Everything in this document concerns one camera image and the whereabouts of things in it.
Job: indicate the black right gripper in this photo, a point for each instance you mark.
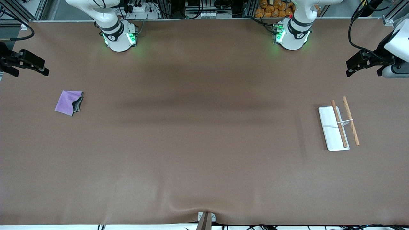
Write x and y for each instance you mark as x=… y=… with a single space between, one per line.
x=4 y=57

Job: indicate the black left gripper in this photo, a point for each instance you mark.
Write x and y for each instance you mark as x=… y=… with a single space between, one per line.
x=381 y=53

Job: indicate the purple and grey towel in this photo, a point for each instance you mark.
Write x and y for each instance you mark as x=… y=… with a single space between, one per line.
x=65 y=100

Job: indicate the white rack with wooden rods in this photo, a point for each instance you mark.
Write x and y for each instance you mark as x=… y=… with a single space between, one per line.
x=330 y=127

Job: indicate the pile of orange items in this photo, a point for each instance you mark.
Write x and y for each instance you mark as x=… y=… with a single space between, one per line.
x=271 y=9

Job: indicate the white power strip with plugs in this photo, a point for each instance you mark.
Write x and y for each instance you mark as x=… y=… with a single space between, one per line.
x=140 y=9

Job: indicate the white multi-socket strip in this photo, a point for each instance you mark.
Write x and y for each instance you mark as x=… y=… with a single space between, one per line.
x=212 y=14

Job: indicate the brown table cover mat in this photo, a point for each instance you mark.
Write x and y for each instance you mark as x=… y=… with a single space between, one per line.
x=204 y=143

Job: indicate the aluminium frame post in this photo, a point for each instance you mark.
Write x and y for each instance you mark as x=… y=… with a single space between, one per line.
x=394 y=14
x=22 y=9

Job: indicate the metal bracket with brown post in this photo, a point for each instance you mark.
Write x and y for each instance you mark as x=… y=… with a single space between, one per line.
x=206 y=220

